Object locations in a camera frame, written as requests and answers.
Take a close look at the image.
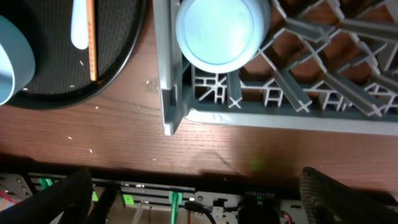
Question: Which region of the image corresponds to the light blue plastic knife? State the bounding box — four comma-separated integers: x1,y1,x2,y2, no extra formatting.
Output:
70,0,88,50

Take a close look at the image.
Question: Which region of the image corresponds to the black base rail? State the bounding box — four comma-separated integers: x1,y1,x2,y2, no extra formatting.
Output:
0,169,305,224

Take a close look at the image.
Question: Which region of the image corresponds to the light blue cup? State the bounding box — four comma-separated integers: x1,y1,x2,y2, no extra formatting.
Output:
175,0,271,73

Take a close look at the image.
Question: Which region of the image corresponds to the light blue bowl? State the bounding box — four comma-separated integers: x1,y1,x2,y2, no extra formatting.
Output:
1,16,36,105

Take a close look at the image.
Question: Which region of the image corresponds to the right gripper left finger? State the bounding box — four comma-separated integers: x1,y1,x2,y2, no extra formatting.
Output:
1,169,93,223

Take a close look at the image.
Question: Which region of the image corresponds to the grey dishwasher rack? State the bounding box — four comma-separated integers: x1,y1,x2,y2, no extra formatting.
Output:
153,0,397,136

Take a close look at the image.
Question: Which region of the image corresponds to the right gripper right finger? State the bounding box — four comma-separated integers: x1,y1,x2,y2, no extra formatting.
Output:
299,167,397,224

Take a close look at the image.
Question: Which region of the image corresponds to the wooden chopstick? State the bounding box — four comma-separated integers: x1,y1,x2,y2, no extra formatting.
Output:
86,0,98,81

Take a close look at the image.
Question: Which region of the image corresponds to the round black tray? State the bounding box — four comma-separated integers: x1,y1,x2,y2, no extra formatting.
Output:
1,0,149,110

